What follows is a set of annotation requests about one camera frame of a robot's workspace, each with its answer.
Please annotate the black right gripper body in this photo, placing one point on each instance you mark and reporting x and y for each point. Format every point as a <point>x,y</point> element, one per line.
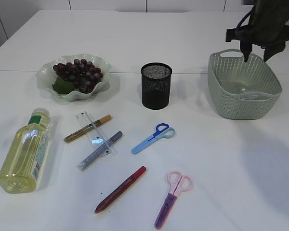
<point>266,32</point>

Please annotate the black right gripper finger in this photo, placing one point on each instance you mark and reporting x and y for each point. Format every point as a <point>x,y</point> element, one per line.
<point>270,51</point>
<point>246,49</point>

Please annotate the clear plastic sheet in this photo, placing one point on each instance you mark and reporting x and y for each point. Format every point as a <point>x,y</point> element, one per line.
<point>245,92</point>

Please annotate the purple artificial grape bunch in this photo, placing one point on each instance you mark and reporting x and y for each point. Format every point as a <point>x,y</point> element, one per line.
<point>80,75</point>

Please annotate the yellow liquid plastic bottle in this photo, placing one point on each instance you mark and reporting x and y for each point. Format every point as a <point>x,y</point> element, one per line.
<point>23,165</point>

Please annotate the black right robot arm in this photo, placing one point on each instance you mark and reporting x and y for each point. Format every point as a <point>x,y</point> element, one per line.
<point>265,8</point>

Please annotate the green plastic woven basket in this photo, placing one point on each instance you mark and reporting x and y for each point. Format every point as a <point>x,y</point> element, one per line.
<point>254,73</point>

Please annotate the black mesh pen cup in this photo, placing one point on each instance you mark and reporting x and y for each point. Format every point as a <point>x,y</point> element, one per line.
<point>155,85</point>

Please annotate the gold marker pen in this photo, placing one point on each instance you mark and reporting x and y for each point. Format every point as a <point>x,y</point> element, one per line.
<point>88,127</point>

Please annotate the clear plastic ruler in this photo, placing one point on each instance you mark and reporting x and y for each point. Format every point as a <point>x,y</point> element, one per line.
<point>101,144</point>

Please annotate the red marker pen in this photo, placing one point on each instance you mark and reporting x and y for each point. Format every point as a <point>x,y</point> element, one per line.
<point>111,198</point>

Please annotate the green wavy glass plate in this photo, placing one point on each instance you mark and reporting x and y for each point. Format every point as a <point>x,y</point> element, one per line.
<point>46,76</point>

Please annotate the silver marker pen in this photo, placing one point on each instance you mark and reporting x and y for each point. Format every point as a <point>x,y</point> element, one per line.
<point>99,151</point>

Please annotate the blue scissors with sheath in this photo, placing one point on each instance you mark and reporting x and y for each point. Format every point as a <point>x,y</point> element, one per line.
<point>163,130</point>

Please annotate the pink scissors purple sheath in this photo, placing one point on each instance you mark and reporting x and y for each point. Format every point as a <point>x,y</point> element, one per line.
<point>178,183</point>

